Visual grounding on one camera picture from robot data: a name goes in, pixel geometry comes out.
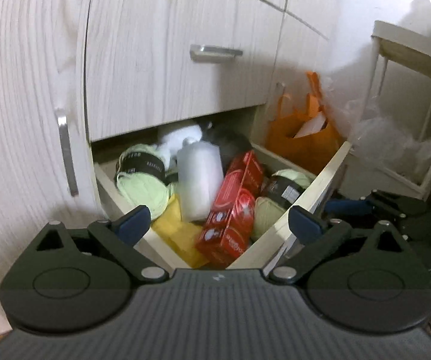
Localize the white wooden drawer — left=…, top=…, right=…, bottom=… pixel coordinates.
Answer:
left=91, top=104, right=353, bottom=271

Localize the green yarn ball right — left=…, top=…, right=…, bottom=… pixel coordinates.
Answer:
left=251, top=169, right=312, bottom=241

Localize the green yarn ball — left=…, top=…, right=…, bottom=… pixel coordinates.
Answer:
left=114, top=144, right=175, bottom=221
left=251, top=169, right=312, bottom=241

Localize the orange fabric bag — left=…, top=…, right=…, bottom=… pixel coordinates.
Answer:
left=265, top=72, right=344, bottom=174

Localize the yellow cloth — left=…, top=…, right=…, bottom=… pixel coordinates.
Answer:
left=152, top=194, right=208, bottom=269

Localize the green yarn ball left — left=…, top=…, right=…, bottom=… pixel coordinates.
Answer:
left=114, top=144, right=175, bottom=221

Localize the white plastic bottle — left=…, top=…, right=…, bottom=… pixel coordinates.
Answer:
left=176, top=137, right=224, bottom=222

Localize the dark yarn ball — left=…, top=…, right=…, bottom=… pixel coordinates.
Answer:
left=203, top=125, right=252, bottom=172

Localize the white plastic shelf rack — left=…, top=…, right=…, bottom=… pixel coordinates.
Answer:
left=343, top=20, right=431, bottom=199

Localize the white cabinet with drawers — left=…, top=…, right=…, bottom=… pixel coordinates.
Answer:
left=0, top=0, right=337, bottom=334

